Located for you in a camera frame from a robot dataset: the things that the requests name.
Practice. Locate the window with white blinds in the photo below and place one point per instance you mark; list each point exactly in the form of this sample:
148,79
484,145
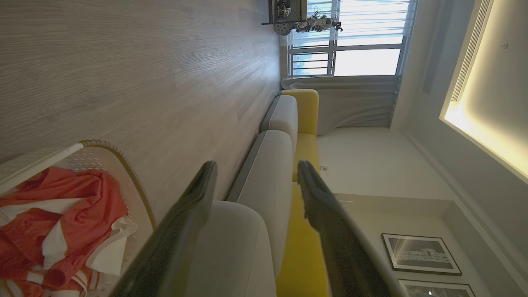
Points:
363,49

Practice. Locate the grey and yellow sofa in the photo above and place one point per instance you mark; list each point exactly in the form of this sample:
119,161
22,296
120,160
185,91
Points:
264,185

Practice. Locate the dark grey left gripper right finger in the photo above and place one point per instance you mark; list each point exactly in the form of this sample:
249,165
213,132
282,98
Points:
342,243

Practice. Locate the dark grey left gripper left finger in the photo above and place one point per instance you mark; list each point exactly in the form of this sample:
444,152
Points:
173,239

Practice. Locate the white garment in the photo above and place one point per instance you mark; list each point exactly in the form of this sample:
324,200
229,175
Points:
109,251

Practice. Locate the black framed building picture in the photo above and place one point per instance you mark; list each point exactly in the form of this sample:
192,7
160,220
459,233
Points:
437,289
420,253

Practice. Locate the red shorts with white stripes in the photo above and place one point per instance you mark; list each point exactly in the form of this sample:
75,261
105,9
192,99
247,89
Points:
82,198

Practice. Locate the grey curtain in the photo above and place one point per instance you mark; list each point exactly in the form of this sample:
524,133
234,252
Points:
354,105

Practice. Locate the white ceiling air vent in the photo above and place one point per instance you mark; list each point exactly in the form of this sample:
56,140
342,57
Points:
470,49

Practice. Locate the grey mechanical model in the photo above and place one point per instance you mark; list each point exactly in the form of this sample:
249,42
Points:
315,24

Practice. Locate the white woven-rim laundry basket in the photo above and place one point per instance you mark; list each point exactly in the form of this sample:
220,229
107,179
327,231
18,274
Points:
126,175

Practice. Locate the red basketball jersey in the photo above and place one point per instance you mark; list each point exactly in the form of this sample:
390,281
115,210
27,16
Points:
80,284

